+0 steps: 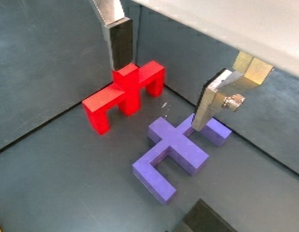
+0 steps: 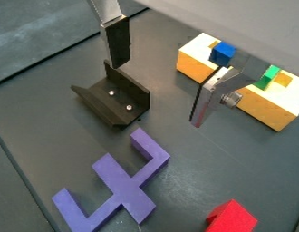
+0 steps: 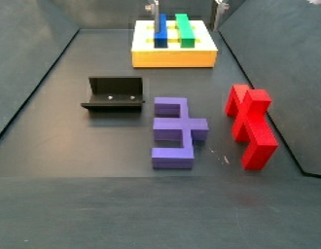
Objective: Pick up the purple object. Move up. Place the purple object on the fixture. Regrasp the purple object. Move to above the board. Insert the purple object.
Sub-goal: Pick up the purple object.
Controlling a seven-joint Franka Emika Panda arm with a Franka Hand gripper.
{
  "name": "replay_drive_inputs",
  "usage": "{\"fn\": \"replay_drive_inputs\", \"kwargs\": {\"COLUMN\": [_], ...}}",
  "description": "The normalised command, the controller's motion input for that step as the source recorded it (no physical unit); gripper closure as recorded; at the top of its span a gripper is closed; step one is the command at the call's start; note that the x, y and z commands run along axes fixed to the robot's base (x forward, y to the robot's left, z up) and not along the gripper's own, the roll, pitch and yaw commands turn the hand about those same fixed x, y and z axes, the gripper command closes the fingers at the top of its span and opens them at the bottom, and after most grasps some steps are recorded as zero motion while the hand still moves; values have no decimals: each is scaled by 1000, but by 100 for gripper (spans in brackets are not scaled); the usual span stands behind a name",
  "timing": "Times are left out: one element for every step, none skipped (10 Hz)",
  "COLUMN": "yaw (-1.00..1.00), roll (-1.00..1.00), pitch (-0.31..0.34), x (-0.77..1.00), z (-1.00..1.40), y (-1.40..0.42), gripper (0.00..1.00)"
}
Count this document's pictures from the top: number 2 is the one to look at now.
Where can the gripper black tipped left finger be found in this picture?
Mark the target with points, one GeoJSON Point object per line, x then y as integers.
{"type": "Point", "coordinates": [113, 29]}

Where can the green bar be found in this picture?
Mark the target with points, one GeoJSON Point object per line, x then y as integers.
{"type": "Point", "coordinates": [267, 78]}

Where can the blue bar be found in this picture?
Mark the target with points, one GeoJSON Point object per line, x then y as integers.
{"type": "Point", "coordinates": [221, 54]}

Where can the purple interlocking block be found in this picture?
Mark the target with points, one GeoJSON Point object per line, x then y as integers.
{"type": "Point", "coordinates": [127, 193]}

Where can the red interlocking block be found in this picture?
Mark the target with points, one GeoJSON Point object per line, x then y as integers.
{"type": "Point", "coordinates": [229, 217]}

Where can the yellow slotted board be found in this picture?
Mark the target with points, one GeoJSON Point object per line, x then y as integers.
{"type": "Point", "coordinates": [273, 106]}

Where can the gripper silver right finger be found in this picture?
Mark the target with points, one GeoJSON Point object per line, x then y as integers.
{"type": "Point", "coordinates": [219, 89]}

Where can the black angle fixture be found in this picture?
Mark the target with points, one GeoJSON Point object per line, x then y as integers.
{"type": "Point", "coordinates": [117, 98]}

